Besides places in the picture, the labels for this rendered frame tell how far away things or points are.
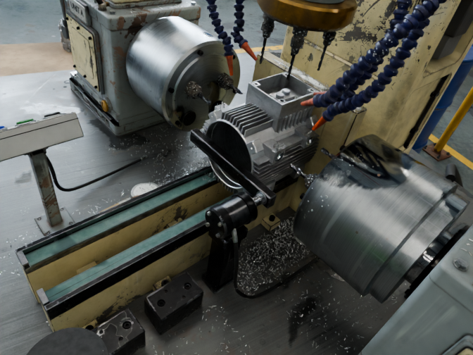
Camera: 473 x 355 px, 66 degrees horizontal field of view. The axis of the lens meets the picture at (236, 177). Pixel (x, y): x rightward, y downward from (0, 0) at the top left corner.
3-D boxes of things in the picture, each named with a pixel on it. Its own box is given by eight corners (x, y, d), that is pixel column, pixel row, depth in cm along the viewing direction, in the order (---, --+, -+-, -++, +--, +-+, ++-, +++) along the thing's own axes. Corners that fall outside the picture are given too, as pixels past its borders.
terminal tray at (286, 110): (278, 98, 89) (285, 70, 84) (311, 120, 84) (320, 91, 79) (242, 110, 82) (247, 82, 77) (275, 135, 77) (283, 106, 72)
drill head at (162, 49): (172, 71, 125) (174, -8, 108) (243, 125, 107) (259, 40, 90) (103, 87, 111) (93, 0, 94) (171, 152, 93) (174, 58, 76)
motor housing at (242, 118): (255, 139, 101) (269, 77, 89) (306, 179, 92) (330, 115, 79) (197, 164, 90) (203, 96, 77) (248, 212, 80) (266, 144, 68)
